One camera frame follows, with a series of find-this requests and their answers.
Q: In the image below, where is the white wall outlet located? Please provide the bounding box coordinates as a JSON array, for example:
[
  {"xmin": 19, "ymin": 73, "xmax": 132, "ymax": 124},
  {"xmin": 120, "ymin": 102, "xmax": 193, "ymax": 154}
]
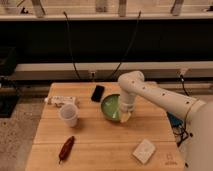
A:
[{"xmin": 89, "ymin": 70, "xmax": 97, "ymax": 80}]

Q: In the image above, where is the translucent plastic cup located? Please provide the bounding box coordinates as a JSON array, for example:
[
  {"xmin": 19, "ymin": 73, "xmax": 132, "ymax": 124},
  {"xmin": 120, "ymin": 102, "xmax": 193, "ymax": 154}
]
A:
[{"xmin": 59, "ymin": 104, "xmax": 78, "ymax": 127}]

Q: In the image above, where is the blue object on floor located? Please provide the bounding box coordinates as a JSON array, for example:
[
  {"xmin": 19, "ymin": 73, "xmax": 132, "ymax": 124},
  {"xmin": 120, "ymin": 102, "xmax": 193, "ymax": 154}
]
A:
[{"xmin": 167, "ymin": 113, "xmax": 183, "ymax": 127}]

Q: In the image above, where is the black box at left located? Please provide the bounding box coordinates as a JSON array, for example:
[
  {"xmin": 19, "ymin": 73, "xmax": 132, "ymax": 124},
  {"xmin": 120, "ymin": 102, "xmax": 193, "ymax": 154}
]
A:
[{"xmin": 0, "ymin": 46, "xmax": 19, "ymax": 118}]

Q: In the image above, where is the left black hanging cable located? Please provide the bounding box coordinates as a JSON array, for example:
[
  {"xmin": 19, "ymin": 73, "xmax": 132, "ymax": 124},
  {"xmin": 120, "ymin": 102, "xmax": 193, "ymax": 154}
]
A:
[{"xmin": 62, "ymin": 11, "xmax": 82, "ymax": 81}]

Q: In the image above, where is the black smartphone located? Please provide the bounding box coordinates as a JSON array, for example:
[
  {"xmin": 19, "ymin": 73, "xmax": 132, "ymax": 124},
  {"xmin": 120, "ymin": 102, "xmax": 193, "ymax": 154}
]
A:
[{"xmin": 91, "ymin": 85, "xmax": 105, "ymax": 102}]

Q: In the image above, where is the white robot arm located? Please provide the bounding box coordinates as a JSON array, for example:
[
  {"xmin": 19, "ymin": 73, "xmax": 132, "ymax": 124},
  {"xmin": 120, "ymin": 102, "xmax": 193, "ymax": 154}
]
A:
[{"xmin": 118, "ymin": 71, "xmax": 213, "ymax": 171}]

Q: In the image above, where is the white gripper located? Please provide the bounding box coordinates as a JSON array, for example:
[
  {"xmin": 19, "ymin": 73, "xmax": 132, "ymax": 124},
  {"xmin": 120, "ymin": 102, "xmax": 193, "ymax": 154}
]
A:
[{"xmin": 119, "ymin": 90, "xmax": 136, "ymax": 123}]

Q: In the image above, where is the right black hanging cable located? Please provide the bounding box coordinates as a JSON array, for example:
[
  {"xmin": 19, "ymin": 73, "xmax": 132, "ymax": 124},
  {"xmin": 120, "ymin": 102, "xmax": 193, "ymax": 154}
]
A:
[{"xmin": 103, "ymin": 10, "xmax": 142, "ymax": 82}]

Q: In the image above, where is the black hanging cable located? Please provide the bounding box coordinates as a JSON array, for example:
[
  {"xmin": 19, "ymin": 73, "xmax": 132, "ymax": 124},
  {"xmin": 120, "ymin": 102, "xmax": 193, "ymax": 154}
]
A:
[
  {"xmin": 62, "ymin": 11, "xmax": 82, "ymax": 81},
  {"xmin": 103, "ymin": 10, "xmax": 142, "ymax": 82}
]

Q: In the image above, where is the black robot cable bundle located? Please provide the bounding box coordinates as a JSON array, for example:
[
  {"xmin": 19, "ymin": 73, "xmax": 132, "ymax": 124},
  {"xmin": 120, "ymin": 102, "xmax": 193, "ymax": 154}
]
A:
[{"xmin": 171, "ymin": 74, "xmax": 194, "ymax": 148}]

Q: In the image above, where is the green ceramic bowl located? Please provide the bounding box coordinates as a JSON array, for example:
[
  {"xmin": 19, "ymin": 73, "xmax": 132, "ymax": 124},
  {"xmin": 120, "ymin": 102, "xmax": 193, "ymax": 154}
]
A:
[{"xmin": 101, "ymin": 94, "xmax": 120, "ymax": 122}]

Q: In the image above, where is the white sponge block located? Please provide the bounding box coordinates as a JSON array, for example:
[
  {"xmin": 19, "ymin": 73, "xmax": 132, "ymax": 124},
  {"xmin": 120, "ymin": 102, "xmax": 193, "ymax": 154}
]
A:
[{"xmin": 133, "ymin": 139, "xmax": 156, "ymax": 164}]

